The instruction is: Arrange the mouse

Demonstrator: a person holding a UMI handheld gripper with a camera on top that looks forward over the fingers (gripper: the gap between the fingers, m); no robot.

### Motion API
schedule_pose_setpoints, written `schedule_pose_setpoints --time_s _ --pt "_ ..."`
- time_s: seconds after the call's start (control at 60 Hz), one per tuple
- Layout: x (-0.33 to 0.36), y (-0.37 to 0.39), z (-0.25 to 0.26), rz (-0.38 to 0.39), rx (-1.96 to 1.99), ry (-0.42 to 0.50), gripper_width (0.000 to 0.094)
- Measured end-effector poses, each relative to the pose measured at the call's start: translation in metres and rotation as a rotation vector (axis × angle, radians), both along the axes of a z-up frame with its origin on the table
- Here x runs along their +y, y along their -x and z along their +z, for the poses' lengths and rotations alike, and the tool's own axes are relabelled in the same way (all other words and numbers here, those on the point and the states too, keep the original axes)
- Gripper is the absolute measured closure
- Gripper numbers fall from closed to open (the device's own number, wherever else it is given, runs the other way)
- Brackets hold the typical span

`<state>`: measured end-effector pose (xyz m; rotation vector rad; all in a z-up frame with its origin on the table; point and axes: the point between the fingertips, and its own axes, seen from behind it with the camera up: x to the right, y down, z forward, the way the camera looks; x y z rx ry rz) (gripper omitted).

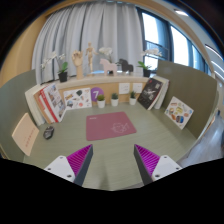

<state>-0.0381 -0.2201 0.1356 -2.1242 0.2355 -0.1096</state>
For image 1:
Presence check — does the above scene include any white illustrated sticker card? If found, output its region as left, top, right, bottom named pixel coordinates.
left=62, top=87, right=93, bottom=111

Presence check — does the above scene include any beige book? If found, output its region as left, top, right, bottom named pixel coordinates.
left=11, top=112, right=40, bottom=157

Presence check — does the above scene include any pink mouse pad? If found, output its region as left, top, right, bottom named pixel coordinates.
left=85, top=111, right=138, bottom=142

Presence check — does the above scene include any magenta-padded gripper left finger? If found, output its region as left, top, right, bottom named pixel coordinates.
left=44, top=143, right=94, bottom=187

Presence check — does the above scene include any wooden artist mannequin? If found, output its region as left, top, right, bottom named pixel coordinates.
left=84, top=42, right=100, bottom=77

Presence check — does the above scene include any grey curtain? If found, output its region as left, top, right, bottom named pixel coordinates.
left=31, top=3, right=144, bottom=84

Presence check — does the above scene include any colourful sticker card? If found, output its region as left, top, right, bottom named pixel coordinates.
left=164, top=96, right=195, bottom=130

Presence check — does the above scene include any white wall socket plate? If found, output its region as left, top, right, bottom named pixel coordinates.
left=118, top=82, right=131, bottom=95
left=132, top=82, right=144, bottom=94

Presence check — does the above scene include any white orchid in black pot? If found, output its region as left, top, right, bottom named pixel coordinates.
left=137, top=48, right=163, bottom=78
left=98, top=46, right=114, bottom=63
left=40, top=51, right=69, bottom=83

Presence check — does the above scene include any dark grey computer mouse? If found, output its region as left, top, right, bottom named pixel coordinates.
left=43, top=125, right=55, bottom=140

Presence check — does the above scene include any black wooden horse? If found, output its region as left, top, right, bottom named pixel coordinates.
left=116, top=58, right=134, bottom=74

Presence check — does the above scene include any small succulent in white pot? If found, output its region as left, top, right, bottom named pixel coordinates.
left=128, top=91, right=138, bottom=106
left=96, top=94, right=107, bottom=109
left=110, top=92, right=120, bottom=107

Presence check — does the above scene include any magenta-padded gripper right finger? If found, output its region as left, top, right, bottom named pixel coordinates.
left=133, top=143, right=183, bottom=186

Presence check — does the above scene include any light wooden ledge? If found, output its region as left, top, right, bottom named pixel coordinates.
left=33, top=73, right=151, bottom=105

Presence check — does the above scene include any window with dark frame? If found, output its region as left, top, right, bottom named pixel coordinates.
left=138, top=8, right=212, bottom=76

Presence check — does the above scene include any green felt desk partition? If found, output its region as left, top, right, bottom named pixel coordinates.
left=0, top=69, right=38, bottom=161
left=155, top=59, right=218, bottom=139

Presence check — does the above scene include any pink wooden horse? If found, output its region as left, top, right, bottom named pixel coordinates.
left=99, top=58, right=118, bottom=77

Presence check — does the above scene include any purple round number sign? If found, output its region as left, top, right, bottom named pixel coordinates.
left=90, top=86, right=105, bottom=102

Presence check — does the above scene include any photo-cover white book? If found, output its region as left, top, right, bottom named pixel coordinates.
left=42, top=83, right=68, bottom=123

